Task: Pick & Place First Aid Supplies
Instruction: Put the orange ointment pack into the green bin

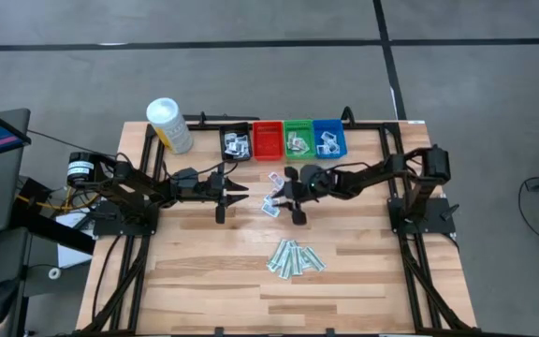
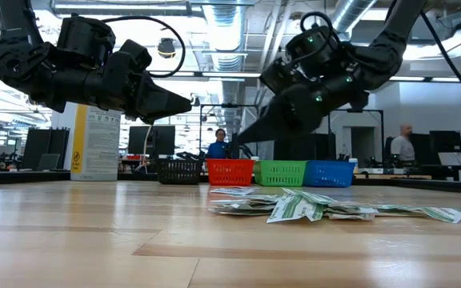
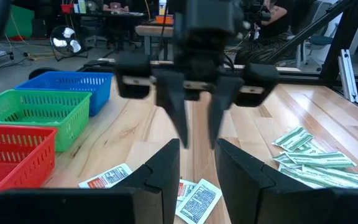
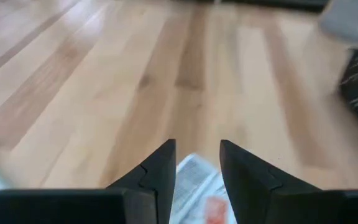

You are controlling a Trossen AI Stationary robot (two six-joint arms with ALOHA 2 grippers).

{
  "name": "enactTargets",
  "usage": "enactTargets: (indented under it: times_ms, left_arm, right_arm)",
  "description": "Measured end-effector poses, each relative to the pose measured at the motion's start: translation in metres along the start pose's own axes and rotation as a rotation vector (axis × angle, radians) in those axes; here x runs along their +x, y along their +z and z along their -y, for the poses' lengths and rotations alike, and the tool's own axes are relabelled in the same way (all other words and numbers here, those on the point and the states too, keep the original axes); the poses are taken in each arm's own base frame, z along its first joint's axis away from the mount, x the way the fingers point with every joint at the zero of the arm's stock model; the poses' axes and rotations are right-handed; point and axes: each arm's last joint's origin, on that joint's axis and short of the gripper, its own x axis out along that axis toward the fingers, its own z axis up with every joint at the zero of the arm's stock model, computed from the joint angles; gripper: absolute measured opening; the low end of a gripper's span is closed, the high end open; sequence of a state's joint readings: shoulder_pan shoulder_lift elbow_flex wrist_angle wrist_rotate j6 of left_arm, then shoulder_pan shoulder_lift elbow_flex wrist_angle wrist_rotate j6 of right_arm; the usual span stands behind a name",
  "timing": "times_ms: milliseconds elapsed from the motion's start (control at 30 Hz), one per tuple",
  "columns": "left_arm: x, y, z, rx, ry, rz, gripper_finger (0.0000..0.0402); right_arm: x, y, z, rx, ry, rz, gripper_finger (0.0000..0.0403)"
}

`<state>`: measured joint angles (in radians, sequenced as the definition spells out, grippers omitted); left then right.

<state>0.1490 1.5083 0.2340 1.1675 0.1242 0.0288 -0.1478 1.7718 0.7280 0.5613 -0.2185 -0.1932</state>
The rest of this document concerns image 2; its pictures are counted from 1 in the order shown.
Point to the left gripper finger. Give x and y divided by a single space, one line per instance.
158 102
154 119

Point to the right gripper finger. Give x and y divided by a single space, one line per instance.
273 112
274 130

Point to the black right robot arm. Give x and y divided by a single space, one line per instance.
374 56

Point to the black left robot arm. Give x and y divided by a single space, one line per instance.
26 68

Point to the background black robot arm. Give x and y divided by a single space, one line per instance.
242 150

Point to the black monitor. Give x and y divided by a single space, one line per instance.
446 141
158 140
424 152

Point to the green plastic basket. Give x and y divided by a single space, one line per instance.
280 174

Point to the black ceiling spotlight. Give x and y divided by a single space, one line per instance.
166 49

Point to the black plastic basket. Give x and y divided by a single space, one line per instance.
178 172

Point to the person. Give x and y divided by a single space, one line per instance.
218 150
402 146

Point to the red plastic basket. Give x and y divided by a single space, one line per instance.
230 172

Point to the white wipes canister yellow stripe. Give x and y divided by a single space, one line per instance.
94 148

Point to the blue plastic basket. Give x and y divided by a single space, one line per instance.
328 174

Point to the black partition panels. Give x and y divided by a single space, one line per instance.
46 142

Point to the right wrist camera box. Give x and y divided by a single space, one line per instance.
276 76

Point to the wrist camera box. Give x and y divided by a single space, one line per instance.
276 76
136 54

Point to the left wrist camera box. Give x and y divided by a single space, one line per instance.
136 54

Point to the black metal frame rig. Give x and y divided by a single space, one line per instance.
354 110
230 105

